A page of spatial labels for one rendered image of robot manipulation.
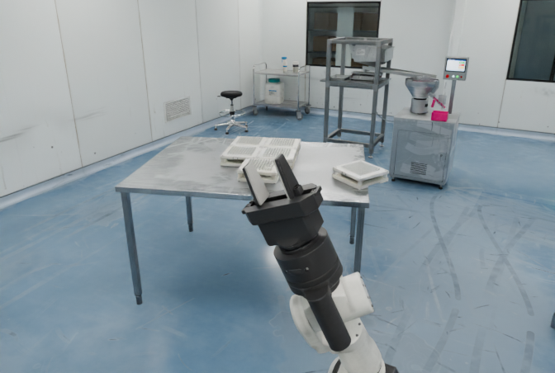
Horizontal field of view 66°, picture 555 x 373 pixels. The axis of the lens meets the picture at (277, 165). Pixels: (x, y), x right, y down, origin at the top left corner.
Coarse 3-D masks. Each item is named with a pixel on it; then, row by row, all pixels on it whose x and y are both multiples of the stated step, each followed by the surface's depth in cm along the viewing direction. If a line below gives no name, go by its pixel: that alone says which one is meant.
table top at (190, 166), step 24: (192, 144) 337; (216, 144) 337; (312, 144) 337; (336, 144) 337; (360, 144) 337; (144, 168) 287; (168, 168) 287; (192, 168) 287; (216, 168) 287; (312, 168) 287; (144, 192) 256; (168, 192) 254; (192, 192) 251; (216, 192) 249; (240, 192) 249; (336, 192) 249; (360, 192) 249
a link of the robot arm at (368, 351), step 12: (360, 348) 72; (372, 348) 76; (348, 360) 74; (360, 360) 74; (372, 360) 76; (348, 372) 79; (360, 372) 76; (372, 372) 77; (384, 372) 79; (396, 372) 80
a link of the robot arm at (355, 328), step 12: (300, 300) 67; (300, 312) 66; (300, 324) 66; (348, 324) 73; (360, 324) 72; (312, 336) 67; (324, 336) 71; (360, 336) 71; (324, 348) 70; (348, 348) 71
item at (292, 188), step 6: (282, 156) 60; (276, 162) 59; (282, 162) 60; (276, 168) 59; (282, 168) 59; (288, 168) 61; (282, 174) 59; (288, 174) 60; (282, 180) 60; (288, 180) 60; (294, 180) 61; (288, 186) 60; (294, 186) 61; (300, 186) 61; (288, 192) 60; (294, 192) 61; (300, 192) 60; (288, 198) 60
